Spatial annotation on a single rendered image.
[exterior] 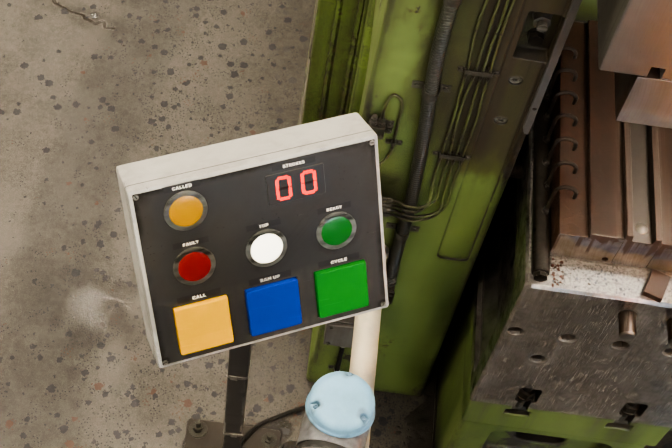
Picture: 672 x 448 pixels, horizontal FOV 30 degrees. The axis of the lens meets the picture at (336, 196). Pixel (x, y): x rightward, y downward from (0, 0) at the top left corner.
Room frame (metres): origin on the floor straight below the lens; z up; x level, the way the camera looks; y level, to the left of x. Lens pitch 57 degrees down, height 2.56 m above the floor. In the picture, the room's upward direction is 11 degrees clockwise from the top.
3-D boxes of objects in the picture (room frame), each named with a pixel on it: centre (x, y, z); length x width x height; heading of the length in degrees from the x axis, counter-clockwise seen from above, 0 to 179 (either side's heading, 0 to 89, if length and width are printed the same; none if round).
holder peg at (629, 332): (0.94, -0.48, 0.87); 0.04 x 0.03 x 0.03; 3
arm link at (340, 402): (0.55, -0.05, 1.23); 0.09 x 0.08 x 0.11; 176
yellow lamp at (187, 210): (0.82, 0.19, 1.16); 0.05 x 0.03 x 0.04; 93
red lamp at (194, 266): (0.79, 0.17, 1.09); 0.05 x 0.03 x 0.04; 93
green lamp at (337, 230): (0.88, -0.01, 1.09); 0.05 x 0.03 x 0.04; 93
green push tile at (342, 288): (0.84, -0.03, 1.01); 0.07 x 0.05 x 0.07; 118
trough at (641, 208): (1.23, -0.45, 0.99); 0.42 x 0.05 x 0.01; 3
